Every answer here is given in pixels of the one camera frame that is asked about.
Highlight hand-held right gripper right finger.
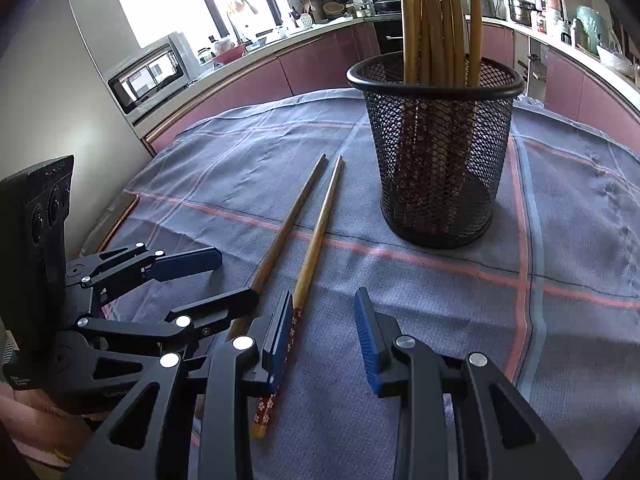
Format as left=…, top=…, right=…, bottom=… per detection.
left=354, top=287, right=585, bottom=480

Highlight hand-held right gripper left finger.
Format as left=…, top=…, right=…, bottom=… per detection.
left=64, top=289, right=295, bottom=480

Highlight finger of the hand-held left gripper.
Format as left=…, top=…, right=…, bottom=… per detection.
left=74, top=287, right=261, bottom=357
left=66, top=242, right=224, bottom=289

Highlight floral-handled wooden chopstick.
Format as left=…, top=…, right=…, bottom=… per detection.
left=250, top=155, right=346, bottom=440
left=248, top=154, right=329, bottom=295

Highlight black mesh cup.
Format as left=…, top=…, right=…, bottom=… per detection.
left=346, top=51, right=527, bottom=250

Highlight bundle of bamboo chopsticks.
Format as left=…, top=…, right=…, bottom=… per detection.
left=397, top=0, right=484, bottom=233

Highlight person's left forearm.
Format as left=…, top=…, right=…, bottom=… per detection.
left=0, top=385, right=103, bottom=468

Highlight silver microwave oven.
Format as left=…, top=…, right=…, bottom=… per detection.
left=106, top=32, right=202, bottom=117

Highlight pink kitchen cabinets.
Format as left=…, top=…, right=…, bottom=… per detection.
left=142, top=10, right=640, bottom=157

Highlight grey checked tablecloth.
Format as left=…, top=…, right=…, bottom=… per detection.
left=80, top=87, right=640, bottom=480

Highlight black built-in oven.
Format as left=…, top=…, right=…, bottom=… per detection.
left=372, top=20, right=406, bottom=56

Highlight steel stock pot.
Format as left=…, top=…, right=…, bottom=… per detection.
left=506, top=0, right=534, bottom=27

